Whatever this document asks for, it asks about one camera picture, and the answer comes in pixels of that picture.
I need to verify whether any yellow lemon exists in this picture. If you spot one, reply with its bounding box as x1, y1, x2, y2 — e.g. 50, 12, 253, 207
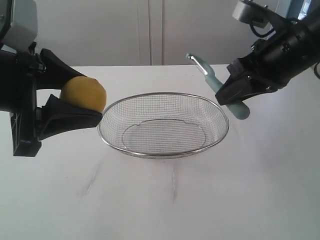
59, 76, 107, 113

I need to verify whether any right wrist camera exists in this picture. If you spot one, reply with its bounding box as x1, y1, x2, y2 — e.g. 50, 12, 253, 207
232, 0, 273, 29

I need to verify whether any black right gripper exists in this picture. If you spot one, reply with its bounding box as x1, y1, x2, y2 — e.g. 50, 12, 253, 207
215, 14, 315, 105

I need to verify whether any window frame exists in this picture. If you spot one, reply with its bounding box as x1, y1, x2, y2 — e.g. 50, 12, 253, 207
286, 0, 312, 20

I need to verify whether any oval metal wire basket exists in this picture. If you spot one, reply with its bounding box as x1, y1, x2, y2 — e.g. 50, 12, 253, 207
98, 92, 229, 159

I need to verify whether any teal handled peeler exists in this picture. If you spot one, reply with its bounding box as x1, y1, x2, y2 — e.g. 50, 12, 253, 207
186, 53, 251, 120

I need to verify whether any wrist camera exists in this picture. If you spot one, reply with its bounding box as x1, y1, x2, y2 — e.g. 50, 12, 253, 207
232, 0, 273, 29
0, 0, 38, 52

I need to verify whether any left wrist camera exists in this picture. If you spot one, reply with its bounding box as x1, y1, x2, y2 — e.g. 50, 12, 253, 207
0, 0, 38, 52

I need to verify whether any white cabinet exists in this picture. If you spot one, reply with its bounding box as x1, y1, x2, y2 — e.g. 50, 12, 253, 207
24, 0, 293, 67

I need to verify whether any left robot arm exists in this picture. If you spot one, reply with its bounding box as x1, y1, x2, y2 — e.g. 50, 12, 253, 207
0, 42, 103, 157

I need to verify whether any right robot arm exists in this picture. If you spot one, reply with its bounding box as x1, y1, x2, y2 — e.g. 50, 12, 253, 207
215, 0, 320, 105

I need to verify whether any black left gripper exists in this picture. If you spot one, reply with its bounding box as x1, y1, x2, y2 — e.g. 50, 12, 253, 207
0, 42, 103, 157

